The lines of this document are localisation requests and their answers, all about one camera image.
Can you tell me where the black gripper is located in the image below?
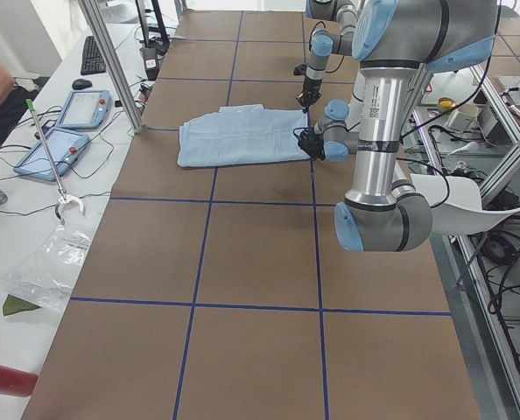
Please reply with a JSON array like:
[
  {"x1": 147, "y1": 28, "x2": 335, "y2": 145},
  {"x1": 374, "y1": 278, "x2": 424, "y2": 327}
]
[
  {"x1": 296, "y1": 76, "x2": 322, "y2": 114},
  {"x1": 298, "y1": 130, "x2": 326, "y2": 161}
]

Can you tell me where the light blue striped shirt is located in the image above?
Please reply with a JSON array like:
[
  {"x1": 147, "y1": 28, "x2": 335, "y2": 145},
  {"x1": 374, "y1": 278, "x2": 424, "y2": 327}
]
[{"x1": 177, "y1": 104, "x2": 308, "y2": 167}]

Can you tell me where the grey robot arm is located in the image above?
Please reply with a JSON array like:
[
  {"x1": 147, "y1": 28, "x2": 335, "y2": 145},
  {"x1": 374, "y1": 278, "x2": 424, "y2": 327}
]
[
  {"x1": 298, "y1": 1, "x2": 499, "y2": 252},
  {"x1": 293, "y1": 0, "x2": 360, "y2": 113}
]

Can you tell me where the white curved chair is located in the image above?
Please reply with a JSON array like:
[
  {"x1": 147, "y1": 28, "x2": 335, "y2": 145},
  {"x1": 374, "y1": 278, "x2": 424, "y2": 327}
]
[{"x1": 411, "y1": 173, "x2": 520, "y2": 235}]

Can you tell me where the black keyboard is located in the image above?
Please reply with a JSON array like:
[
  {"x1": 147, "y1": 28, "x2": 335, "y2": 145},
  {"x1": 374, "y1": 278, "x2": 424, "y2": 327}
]
[{"x1": 81, "y1": 35, "x2": 106, "y2": 75}]

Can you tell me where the blue teach pendant far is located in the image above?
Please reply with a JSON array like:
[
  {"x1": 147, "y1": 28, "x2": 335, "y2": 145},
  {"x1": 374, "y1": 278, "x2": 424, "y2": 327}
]
[{"x1": 56, "y1": 90, "x2": 111, "y2": 130}]

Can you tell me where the blue teach pendant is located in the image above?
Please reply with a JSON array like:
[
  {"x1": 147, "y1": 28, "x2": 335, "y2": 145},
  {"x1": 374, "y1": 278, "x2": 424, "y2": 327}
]
[
  {"x1": 13, "y1": 128, "x2": 89, "y2": 181},
  {"x1": 56, "y1": 90, "x2": 111, "y2": 130}
]

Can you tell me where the black computer mouse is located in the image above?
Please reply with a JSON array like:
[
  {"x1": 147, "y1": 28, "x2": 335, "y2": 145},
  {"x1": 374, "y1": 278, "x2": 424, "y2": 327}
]
[{"x1": 72, "y1": 79, "x2": 93, "y2": 90}]

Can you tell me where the blue teach pendant near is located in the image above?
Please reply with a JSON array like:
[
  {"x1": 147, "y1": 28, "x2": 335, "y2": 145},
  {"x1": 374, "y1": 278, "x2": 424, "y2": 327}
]
[{"x1": 13, "y1": 128, "x2": 89, "y2": 181}]

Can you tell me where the metal reacher grabber stick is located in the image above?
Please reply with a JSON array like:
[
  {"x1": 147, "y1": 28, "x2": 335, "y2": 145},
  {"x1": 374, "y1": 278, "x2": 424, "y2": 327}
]
[{"x1": 26, "y1": 99, "x2": 84, "y2": 226}]

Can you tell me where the clear plastic bag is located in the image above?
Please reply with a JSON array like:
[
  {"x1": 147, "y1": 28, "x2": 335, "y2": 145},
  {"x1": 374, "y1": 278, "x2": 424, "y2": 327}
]
[{"x1": 4, "y1": 223, "x2": 95, "y2": 312}]

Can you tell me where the green cloth piece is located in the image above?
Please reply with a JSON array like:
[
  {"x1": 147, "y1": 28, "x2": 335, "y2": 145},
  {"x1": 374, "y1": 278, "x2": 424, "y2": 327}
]
[{"x1": 2, "y1": 295, "x2": 39, "y2": 317}]

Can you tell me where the red bottle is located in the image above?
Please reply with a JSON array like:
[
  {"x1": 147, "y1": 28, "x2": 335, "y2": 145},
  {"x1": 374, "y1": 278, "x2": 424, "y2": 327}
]
[{"x1": 0, "y1": 365, "x2": 39, "y2": 397}]

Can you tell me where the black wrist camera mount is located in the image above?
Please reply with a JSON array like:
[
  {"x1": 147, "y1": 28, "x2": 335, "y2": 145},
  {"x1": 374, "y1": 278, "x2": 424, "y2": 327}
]
[{"x1": 293, "y1": 63, "x2": 307, "y2": 77}]

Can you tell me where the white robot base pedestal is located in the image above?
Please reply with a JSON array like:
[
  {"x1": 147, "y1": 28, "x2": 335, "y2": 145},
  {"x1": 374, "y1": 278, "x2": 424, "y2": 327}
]
[{"x1": 325, "y1": 65, "x2": 375, "y2": 145}]

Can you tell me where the aluminium frame post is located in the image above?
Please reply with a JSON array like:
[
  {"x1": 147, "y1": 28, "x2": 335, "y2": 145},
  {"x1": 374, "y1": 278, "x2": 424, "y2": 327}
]
[{"x1": 79, "y1": 0, "x2": 143, "y2": 134}]

